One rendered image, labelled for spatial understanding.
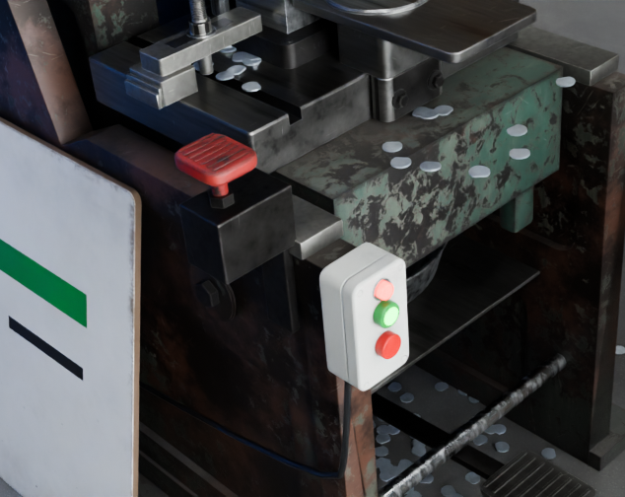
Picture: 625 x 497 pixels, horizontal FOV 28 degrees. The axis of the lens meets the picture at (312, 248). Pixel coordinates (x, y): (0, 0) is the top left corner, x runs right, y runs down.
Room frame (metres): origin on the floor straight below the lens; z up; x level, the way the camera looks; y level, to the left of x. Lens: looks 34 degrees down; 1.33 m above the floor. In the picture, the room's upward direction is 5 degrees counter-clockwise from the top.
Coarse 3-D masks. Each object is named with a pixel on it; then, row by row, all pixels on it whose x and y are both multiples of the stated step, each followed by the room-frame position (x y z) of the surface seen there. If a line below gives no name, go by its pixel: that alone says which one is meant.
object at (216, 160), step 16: (192, 144) 1.03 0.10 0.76; (208, 144) 1.03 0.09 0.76; (224, 144) 1.02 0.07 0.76; (240, 144) 1.02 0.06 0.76; (176, 160) 1.01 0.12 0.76; (192, 160) 1.00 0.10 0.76; (208, 160) 1.00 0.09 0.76; (224, 160) 1.00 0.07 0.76; (240, 160) 0.99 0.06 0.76; (256, 160) 1.01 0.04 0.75; (192, 176) 0.99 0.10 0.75; (208, 176) 0.98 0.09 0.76; (224, 176) 0.98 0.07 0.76; (240, 176) 0.99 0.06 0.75; (224, 192) 1.01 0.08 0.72
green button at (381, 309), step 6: (390, 300) 0.98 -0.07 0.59; (378, 306) 0.97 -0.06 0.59; (384, 306) 0.97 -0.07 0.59; (390, 306) 0.97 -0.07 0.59; (396, 306) 0.98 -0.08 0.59; (378, 312) 0.97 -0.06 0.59; (384, 312) 0.97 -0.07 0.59; (378, 318) 0.97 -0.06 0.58; (378, 324) 0.97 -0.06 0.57; (384, 324) 0.96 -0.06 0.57; (390, 324) 0.97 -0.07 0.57
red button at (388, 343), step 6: (390, 330) 0.98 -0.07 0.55; (384, 336) 0.97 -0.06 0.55; (390, 336) 0.97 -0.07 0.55; (396, 336) 0.98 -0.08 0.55; (378, 342) 0.97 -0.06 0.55; (384, 342) 0.97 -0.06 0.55; (390, 342) 0.97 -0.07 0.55; (396, 342) 0.97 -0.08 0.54; (378, 348) 0.97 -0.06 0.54; (384, 348) 0.96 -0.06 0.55; (390, 348) 0.97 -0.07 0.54; (396, 348) 0.97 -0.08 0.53; (378, 354) 0.97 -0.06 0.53; (384, 354) 0.96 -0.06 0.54; (390, 354) 0.97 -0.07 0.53
